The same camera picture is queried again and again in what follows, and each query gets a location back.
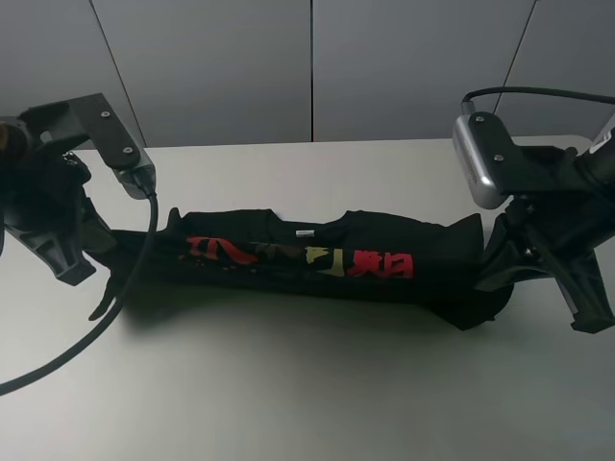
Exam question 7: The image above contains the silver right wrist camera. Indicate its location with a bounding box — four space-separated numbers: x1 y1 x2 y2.
452 103 521 209

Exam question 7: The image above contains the black left camera cable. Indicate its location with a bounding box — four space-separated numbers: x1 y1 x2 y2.
0 178 160 397

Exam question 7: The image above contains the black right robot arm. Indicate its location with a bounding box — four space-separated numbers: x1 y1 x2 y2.
469 112 614 333

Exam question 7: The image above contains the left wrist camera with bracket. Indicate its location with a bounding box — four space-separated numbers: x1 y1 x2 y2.
18 93 156 200

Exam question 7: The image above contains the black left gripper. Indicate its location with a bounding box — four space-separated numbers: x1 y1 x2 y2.
1 138 115 286

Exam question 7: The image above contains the black camera cable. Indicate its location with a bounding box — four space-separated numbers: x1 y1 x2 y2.
460 85 615 116
0 178 160 397

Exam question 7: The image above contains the black printed t-shirt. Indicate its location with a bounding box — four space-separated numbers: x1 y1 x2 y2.
88 206 516 331

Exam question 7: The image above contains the black right camera cable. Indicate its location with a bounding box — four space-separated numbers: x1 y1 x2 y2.
460 85 615 116

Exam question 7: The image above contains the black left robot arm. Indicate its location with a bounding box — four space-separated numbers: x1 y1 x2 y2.
1 117 102 286

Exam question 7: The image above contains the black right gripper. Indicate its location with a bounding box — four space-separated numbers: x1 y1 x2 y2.
475 146 614 332

